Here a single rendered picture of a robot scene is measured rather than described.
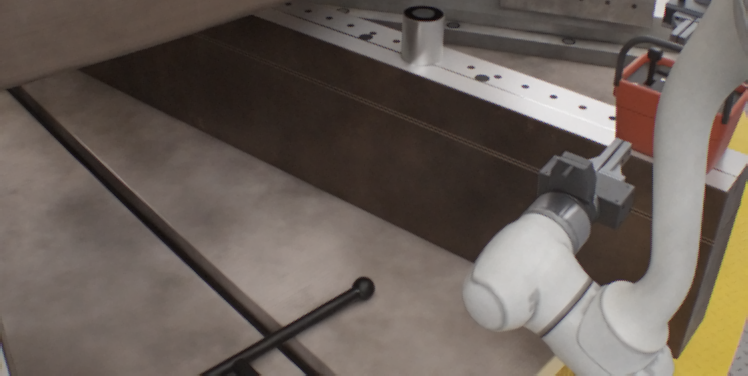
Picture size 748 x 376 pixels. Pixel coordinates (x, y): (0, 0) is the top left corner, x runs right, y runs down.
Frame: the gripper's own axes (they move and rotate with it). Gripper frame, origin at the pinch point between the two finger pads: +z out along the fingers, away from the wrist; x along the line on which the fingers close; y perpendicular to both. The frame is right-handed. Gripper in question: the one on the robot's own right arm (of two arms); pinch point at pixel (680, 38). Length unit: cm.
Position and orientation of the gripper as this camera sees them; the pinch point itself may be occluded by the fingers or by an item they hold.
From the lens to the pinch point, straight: 157.9
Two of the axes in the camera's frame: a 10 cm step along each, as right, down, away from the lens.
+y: 0.1, -8.4, -5.4
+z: -6.3, 4.2, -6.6
